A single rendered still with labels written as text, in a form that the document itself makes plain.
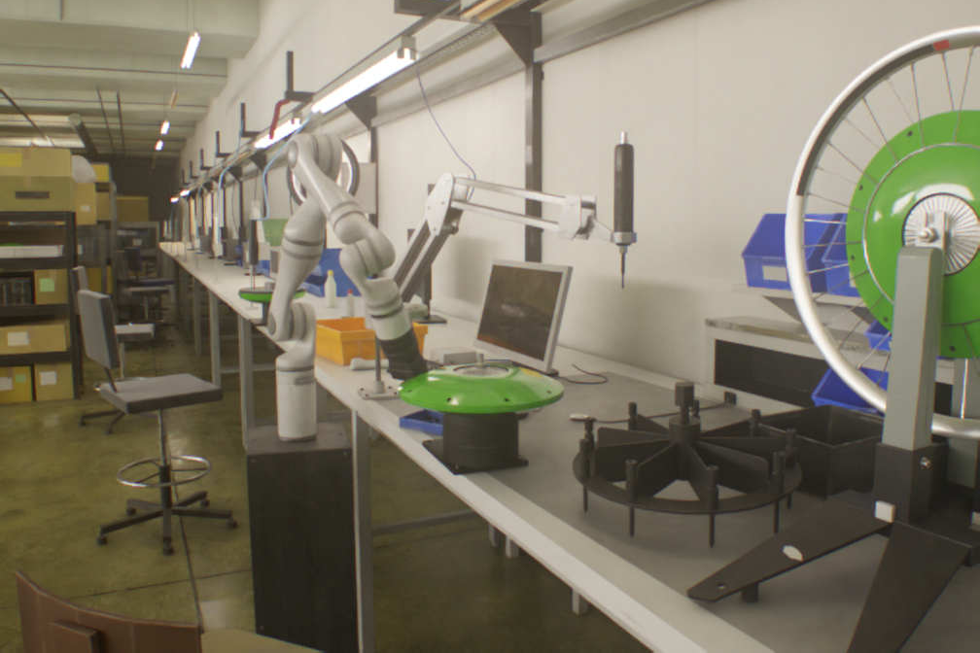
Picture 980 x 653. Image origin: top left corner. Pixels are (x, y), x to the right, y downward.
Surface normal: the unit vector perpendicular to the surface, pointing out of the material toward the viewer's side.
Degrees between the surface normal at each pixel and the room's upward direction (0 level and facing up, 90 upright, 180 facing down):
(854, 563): 0
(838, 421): 86
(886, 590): 18
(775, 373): 90
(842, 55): 90
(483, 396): 24
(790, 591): 0
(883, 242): 91
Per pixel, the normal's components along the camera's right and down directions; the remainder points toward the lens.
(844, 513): -0.27, -0.93
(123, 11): 0.43, 0.07
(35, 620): -0.62, 0.07
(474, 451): -0.18, 0.08
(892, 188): -0.93, -0.13
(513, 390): 0.18, -0.89
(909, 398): -0.87, -0.02
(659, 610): 0.00, -1.00
